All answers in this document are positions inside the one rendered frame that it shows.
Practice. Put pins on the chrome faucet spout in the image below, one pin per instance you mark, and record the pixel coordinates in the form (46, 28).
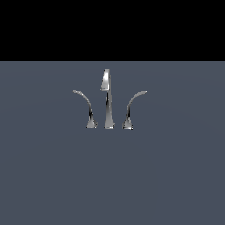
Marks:
(108, 114)

